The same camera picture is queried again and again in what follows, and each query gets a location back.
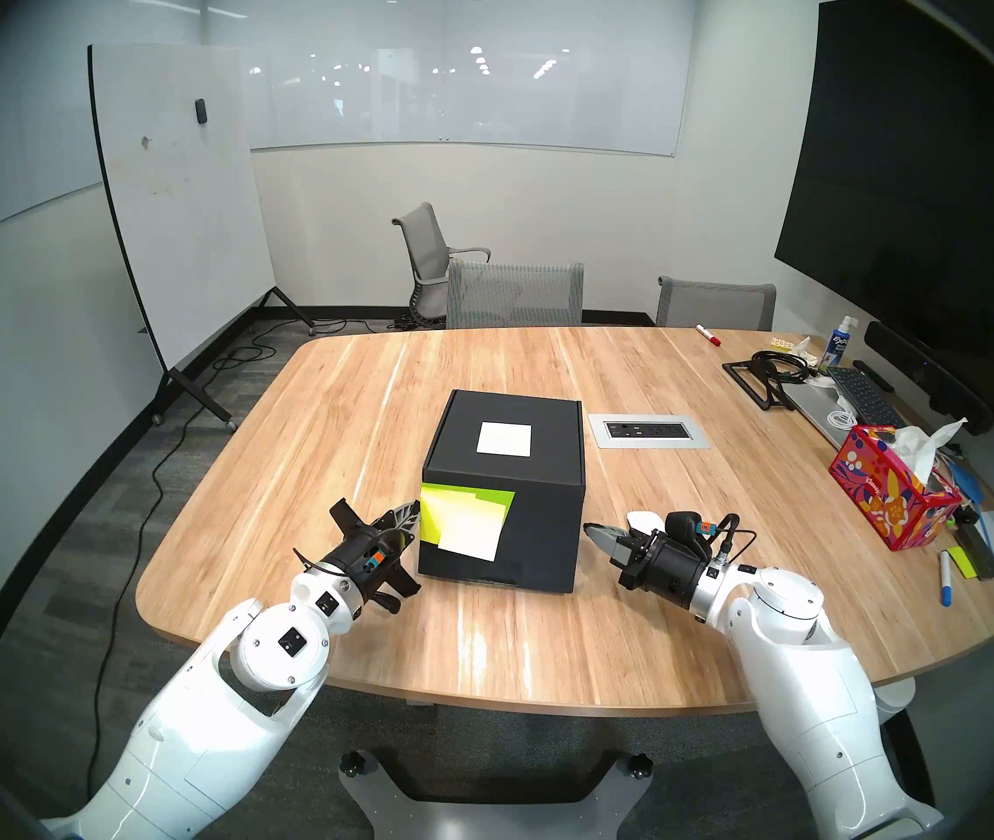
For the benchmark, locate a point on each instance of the white tissue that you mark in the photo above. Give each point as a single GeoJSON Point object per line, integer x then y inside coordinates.
{"type": "Point", "coordinates": [921, 453]}

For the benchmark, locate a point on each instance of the red capped marker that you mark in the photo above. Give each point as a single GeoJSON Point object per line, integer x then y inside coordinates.
{"type": "Point", "coordinates": [707, 335]}

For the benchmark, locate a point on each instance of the blue fly swatter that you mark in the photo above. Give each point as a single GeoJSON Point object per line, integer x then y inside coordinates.
{"type": "Point", "coordinates": [968, 484]}

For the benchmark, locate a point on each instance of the dark whiteboard eraser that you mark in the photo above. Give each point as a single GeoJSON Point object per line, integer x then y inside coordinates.
{"type": "Point", "coordinates": [978, 551]}

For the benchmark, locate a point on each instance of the blue capped marker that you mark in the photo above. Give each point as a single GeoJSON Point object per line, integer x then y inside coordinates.
{"type": "Point", "coordinates": [945, 580]}

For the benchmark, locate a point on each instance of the black laptop stand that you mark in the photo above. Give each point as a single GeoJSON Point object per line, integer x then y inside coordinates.
{"type": "Point", "coordinates": [746, 381]}

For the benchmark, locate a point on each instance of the yellow sticky note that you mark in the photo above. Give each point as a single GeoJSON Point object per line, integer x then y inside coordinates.
{"type": "Point", "coordinates": [475, 532]}
{"type": "Point", "coordinates": [431, 528]}

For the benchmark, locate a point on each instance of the lime green sticky note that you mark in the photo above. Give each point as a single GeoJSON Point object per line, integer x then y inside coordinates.
{"type": "Point", "coordinates": [440, 495]}

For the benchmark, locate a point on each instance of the white computer mouse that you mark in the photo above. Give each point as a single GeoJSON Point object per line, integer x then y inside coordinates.
{"type": "Point", "coordinates": [644, 521]}

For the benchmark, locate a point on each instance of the silver laptop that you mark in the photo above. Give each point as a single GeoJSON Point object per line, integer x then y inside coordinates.
{"type": "Point", "coordinates": [812, 408]}

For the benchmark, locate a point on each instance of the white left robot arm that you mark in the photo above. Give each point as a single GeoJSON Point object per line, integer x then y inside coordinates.
{"type": "Point", "coordinates": [199, 742]}

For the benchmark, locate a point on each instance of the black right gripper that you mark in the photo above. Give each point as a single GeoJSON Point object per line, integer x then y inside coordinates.
{"type": "Point", "coordinates": [672, 567]}

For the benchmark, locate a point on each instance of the red floral tissue box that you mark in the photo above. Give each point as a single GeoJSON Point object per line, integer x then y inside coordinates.
{"type": "Point", "coordinates": [882, 497]}

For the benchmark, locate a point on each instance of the yellow sticky note pad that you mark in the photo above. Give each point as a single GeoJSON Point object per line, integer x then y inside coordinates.
{"type": "Point", "coordinates": [961, 565]}

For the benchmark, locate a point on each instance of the glass wall whiteboard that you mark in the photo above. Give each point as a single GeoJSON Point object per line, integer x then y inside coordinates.
{"type": "Point", "coordinates": [462, 77]}

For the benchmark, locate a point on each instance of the small dotted white blocks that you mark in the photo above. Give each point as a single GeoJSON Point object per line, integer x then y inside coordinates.
{"type": "Point", "coordinates": [781, 343]}

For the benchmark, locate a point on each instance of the large black wall screen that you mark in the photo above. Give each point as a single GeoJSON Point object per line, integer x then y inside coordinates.
{"type": "Point", "coordinates": [917, 164]}

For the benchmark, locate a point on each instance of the whiteboard cleaner spray bottle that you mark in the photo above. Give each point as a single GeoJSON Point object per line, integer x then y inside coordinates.
{"type": "Point", "coordinates": [836, 346]}

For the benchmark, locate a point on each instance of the rolling whiteboard on stand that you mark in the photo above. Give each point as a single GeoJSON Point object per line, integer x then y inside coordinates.
{"type": "Point", "coordinates": [182, 208]}

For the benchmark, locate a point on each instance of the black video conference bar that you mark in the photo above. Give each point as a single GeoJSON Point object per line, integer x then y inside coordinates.
{"type": "Point", "coordinates": [926, 374]}

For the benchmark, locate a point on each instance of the gray office chair with armrests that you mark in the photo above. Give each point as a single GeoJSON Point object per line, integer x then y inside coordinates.
{"type": "Point", "coordinates": [423, 243]}

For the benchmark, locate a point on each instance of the pale square sticky note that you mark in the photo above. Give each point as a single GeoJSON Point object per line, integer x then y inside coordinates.
{"type": "Point", "coordinates": [504, 439]}

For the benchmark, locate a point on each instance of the gray plain-back office chair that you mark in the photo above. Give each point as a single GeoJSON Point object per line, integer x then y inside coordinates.
{"type": "Point", "coordinates": [716, 306]}

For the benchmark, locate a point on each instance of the gray mesh office chair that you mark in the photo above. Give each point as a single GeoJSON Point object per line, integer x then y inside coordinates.
{"type": "Point", "coordinates": [514, 296]}

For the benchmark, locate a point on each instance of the black cardboard box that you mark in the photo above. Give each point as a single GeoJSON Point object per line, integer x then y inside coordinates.
{"type": "Point", "coordinates": [541, 532]}

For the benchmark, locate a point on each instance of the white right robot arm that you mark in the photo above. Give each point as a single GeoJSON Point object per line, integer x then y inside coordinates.
{"type": "Point", "coordinates": [812, 689]}

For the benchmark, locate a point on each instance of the silver table power panel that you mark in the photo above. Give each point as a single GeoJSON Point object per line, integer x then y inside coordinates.
{"type": "Point", "coordinates": [647, 430]}

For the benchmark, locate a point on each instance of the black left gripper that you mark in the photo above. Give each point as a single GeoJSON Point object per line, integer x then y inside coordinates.
{"type": "Point", "coordinates": [367, 563]}

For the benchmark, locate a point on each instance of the black keyboard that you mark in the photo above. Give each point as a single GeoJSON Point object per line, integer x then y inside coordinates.
{"type": "Point", "coordinates": [864, 396]}

